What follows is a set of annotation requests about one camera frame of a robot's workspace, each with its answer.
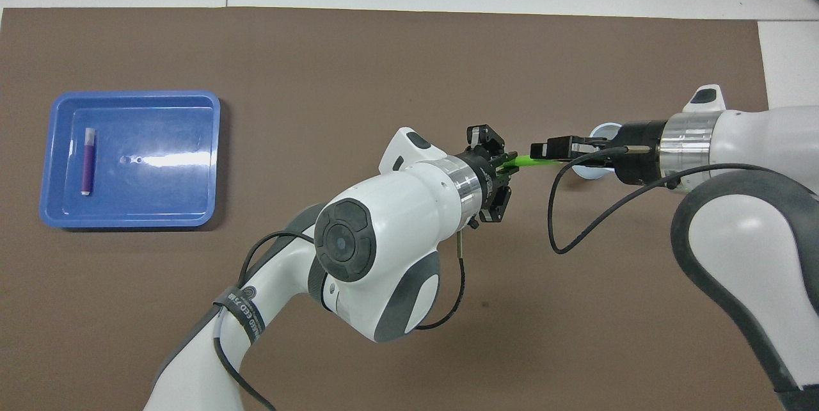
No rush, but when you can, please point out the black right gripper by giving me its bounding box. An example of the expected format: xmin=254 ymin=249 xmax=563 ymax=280
xmin=530 ymin=118 xmax=667 ymax=189

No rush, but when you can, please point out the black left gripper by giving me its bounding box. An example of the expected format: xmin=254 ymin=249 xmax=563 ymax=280
xmin=456 ymin=124 xmax=518 ymax=227

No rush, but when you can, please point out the green marker pen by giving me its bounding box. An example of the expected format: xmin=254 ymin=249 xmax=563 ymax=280
xmin=499 ymin=154 xmax=550 ymax=172

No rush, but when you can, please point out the purple marker pen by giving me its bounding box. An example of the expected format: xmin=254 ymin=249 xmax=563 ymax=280
xmin=81 ymin=127 xmax=97 ymax=197

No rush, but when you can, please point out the clear plastic cup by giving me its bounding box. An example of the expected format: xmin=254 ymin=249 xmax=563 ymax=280
xmin=571 ymin=122 xmax=621 ymax=180

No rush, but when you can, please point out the brown table mat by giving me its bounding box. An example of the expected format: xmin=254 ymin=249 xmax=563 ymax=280
xmin=0 ymin=6 xmax=806 ymax=411

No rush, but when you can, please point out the blue plastic tray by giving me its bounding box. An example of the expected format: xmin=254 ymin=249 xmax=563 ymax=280
xmin=40 ymin=90 xmax=221 ymax=230

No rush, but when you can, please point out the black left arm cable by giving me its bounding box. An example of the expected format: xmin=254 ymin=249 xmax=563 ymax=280
xmin=213 ymin=230 xmax=466 ymax=411

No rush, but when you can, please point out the black printed arm strap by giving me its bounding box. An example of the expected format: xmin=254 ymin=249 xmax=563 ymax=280
xmin=214 ymin=289 xmax=266 ymax=344

